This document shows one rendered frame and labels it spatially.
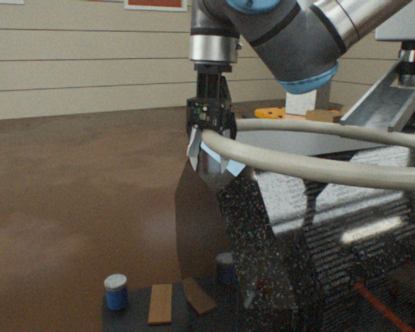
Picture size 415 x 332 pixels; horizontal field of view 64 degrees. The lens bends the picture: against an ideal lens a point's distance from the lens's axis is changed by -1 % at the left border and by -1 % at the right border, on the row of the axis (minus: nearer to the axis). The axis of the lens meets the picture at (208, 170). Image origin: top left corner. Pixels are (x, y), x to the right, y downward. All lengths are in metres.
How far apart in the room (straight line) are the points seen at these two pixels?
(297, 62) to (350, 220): 0.51
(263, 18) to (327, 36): 0.10
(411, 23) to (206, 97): 0.75
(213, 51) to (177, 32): 6.72
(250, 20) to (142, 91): 6.62
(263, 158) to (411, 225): 0.67
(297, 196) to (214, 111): 0.37
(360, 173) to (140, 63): 6.72
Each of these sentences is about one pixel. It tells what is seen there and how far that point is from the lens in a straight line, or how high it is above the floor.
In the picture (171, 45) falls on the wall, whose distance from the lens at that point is 7.24.
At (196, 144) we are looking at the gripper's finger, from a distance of 0.68.
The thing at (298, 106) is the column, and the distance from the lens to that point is 2.05.
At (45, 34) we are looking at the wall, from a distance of 6.86.
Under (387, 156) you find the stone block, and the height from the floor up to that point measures 0.84.
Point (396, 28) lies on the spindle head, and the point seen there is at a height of 1.21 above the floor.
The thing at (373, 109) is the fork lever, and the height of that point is 0.98.
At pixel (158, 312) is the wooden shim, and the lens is 1.64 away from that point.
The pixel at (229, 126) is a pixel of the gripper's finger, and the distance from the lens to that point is 0.66.
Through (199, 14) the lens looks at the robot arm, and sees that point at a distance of 0.62.
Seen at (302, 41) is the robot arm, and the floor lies 1.15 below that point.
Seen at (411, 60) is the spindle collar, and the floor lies 1.11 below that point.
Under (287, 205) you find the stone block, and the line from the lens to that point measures 0.85.
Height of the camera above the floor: 1.14
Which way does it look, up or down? 20 degrees down
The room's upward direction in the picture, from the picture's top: straight up
